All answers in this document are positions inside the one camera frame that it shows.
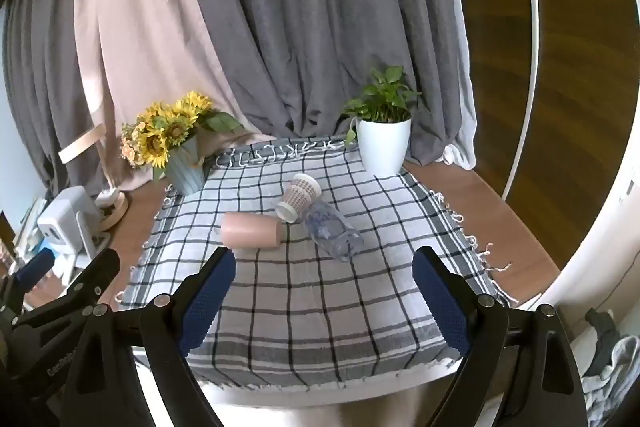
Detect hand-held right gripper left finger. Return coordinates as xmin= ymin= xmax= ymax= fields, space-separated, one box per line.
xmin=65 ymin=247 xmax=237 ymax=427

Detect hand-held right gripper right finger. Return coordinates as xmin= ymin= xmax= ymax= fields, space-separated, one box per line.
xmin=411 ymin=246 xmax=588 ymax=427

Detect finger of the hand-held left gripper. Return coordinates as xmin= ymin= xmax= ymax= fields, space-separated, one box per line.
xmin=15 ymin=249 xmax=121 ymax=338
xmin=0 ymin=248 xmax=56 ymax=315

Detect pink cup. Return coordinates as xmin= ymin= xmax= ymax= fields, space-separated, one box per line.
xmin=221 ymin=212 xmax=282 ymax=250

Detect clear plastic cup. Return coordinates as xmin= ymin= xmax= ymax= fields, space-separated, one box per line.
xmin=302 ymin=201 xmax=363 ymax=263

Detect white patterned cup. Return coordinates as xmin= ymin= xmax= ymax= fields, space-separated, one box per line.
xmin=276 ymin=173 xmax=322 ymax=223

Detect white box device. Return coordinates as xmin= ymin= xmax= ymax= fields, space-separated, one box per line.
xmin=37 ymin=186 xmax=101 ymax=258

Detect white and wooden round item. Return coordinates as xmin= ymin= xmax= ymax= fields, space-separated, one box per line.
xmin=95 ymin=188 xmax=130 ymax=228

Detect grey checked cloth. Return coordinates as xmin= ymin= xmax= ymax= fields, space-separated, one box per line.
xmin=117 ymin=134 xmax=516 ymax=393

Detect beige curtain tie-back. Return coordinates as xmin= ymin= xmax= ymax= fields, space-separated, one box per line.
xmin=58 ymin=126 xmax=104 ymax=164

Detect blue ribbed vase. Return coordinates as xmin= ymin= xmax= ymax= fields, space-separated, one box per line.
xmin=165 ymin=137 xmax=208 ymax=196

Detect sunflower bouquet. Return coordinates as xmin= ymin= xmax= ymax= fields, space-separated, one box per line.
xmin=120 ymin=91 xmax=246 ymax=180

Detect white sheer curtain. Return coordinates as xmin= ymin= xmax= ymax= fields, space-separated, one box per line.
xmin=441 ymin=0 xmax=479 ymax=171

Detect white plant pot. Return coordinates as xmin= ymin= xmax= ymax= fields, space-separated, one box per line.
xmin=357 ymin=116 xmax=412 ymax=175

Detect grey clothing pile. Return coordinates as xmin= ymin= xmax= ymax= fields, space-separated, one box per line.
xmin=582 ymin=307 xmax=640 ymax=427

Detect grey curtain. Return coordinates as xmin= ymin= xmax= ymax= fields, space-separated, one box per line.
xmin=175 ymin=0 xmax=476 ymax=168
xmin=2 ymin=0 xmax=113 ymax=200

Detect green leafy plant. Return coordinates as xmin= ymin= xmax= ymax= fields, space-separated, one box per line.
xmin=342 ymin=66 xmax=423 ymax=145

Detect pink curtain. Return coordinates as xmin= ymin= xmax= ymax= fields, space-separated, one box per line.
xmin=75 ymin=0 xmax=273 ymax=192

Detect white hoop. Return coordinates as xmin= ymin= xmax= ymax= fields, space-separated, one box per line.
xmin=501 ymin=0 xmax=545 ymax=204

